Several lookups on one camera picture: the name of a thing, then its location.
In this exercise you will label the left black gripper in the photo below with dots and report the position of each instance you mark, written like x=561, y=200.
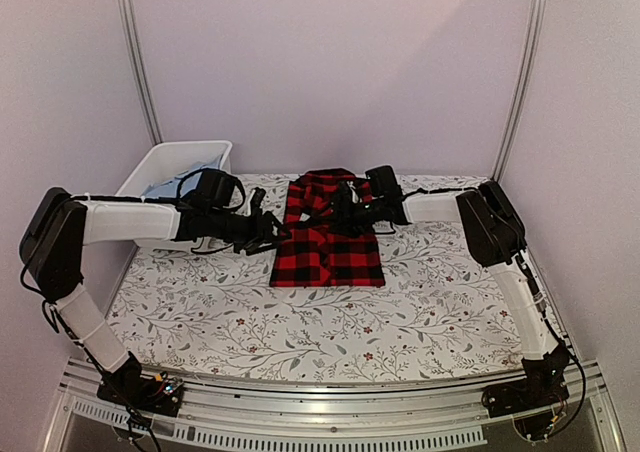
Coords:
x=262, y=232

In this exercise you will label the right aluminium frame post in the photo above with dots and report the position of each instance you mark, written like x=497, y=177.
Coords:
x=532, y=37

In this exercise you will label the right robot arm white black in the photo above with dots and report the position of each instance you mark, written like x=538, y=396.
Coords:
x=495, y=239

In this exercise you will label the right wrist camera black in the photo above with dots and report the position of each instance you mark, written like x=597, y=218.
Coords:
x=382, y=182

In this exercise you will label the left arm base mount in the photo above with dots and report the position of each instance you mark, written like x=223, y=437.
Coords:
x=128, y=387

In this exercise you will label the light blue shirt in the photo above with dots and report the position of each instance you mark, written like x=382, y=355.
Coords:
x=183, y=182

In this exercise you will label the aluminium front rail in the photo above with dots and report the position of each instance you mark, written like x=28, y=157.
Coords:
x=79, y=383

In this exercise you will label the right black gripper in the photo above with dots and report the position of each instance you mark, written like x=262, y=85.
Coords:
x=338, y=203

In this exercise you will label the aluminium frame post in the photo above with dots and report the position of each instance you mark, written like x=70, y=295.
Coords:
x=532, y=37
x=135, y=54

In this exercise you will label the left aluminium frame post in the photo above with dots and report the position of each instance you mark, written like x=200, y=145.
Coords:
x=135, y=54

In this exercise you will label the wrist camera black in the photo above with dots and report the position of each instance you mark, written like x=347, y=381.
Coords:
x=382, y=182
x=215, y=189

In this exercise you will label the red black plaid shirt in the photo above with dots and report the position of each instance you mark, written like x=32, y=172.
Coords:
x=315, y=256

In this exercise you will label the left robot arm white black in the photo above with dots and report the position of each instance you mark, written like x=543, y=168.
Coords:
x=63, y=225

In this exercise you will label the white plastic bin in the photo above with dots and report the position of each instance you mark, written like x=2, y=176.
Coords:
x=170, y=162

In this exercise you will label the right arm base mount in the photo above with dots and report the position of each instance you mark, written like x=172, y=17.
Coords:
x=537, y=389

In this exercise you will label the perforated metal cable tray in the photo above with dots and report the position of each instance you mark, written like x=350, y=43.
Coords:
x=280, y=434

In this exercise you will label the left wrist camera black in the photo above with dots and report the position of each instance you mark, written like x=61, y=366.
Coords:
x=215, y=189

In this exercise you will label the floral patterned table cloth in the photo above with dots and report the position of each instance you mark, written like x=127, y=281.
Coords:
x=439, y=314

